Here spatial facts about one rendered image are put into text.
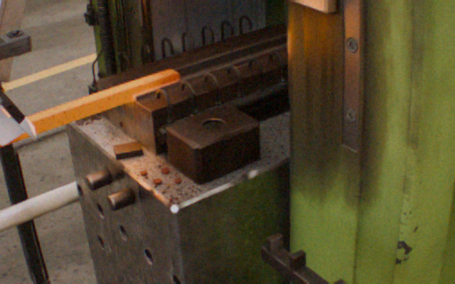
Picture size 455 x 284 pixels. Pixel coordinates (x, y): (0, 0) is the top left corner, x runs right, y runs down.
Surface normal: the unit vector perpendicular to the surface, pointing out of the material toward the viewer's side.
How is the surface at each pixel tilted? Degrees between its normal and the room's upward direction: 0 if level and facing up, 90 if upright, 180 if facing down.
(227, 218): 90
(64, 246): 0
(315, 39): 90
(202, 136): 0
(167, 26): 90
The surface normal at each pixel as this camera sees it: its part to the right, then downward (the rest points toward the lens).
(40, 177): -0.05, -0.87
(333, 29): -0.81, 0.32
